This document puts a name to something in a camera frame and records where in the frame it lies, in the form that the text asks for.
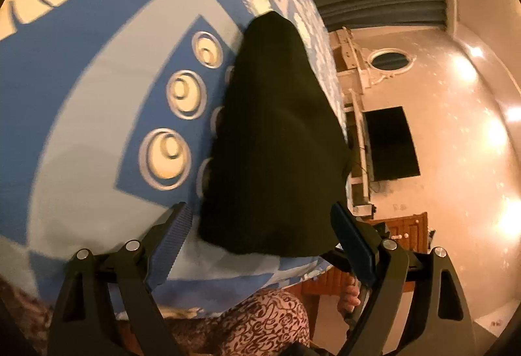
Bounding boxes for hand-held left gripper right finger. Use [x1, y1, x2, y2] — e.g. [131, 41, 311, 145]
[331, 201, 475, 356]

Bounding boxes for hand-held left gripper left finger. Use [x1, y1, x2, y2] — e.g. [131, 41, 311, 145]
[48, 201, 194, 356]

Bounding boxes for black pants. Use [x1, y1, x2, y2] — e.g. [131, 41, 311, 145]
[197, 11, 354, 258]

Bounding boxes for person's patterned pink pajama pants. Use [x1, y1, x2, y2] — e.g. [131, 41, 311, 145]
[163, 290, 310, 356]

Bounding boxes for brown wooden cabinet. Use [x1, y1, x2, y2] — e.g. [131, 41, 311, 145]
[368, 211, 431, 255]

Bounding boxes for white television stand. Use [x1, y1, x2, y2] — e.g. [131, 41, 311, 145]
[344, 89, 375, 216]

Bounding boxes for black television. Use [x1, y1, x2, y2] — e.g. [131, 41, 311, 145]
[363, 106, 421, 181]

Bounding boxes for blue patterned bed sheet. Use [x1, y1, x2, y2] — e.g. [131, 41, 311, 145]
[0, 0, 351, 320]

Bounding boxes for white oval vanity mirror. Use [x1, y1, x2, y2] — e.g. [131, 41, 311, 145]
[366, 48, 416, 76]

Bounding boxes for white dressing table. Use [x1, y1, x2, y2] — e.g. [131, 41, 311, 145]
[330, 27, 373, 104]

